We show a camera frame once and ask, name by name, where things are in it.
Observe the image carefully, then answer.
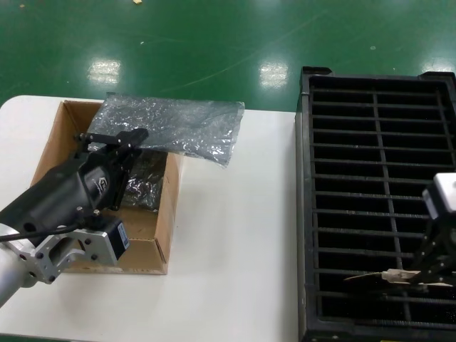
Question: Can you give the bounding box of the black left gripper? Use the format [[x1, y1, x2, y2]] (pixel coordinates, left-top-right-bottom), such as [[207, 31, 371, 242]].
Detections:
[[0, 128, 150, 247]]

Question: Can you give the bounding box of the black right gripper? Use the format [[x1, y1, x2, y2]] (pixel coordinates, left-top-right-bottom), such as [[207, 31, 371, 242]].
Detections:
[[409, 215, 456, 284]]

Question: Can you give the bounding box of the graphics card with metal bracket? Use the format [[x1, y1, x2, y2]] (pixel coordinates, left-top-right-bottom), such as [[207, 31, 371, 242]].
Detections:
[[343, 267, 428, 286]]

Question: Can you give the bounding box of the grey antistatic bubble bag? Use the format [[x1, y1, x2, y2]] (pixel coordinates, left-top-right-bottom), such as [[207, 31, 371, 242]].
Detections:
[[87, 91, 246, 170]]

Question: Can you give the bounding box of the bagged graphics card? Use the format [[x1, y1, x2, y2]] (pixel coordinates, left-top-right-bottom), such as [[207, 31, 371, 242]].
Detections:
[[123, 152, 168, 214]]

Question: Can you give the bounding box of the brown cardboard box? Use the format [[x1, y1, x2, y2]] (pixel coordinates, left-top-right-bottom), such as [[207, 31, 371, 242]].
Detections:
[[30, 100, 186, 276]]

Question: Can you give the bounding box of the black slotted container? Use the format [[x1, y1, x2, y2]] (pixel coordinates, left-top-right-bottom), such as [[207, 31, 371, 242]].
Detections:
[[294, 66, 456, 342]]

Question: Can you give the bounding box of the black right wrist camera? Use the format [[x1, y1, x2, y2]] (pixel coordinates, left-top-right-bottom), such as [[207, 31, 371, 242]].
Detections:
[[422, 187, 442, 221]]

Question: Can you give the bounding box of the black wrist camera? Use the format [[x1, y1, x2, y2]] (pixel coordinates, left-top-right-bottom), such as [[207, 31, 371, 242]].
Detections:
[[422, 187, 442, 221], [105, 217, 132, 265]]

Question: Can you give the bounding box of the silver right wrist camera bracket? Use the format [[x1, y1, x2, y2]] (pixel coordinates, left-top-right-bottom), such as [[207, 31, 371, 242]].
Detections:
[[432, 172, 456, 218]]

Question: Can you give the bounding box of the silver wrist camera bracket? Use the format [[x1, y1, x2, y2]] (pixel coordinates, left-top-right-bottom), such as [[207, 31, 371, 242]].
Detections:
[[432, 172, 456, 218], [19, 227, 120, 286]]

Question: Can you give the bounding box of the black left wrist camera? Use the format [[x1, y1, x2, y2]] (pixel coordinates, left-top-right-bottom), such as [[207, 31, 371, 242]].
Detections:
[[105, 217, 132, 265]]

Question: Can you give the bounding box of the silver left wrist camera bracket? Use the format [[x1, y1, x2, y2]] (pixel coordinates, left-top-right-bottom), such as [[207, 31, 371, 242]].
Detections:
[[19, 227, 120, 286]]

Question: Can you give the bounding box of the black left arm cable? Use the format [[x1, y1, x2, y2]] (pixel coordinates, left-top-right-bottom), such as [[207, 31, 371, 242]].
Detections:
[[0, 224, 79, 244]]

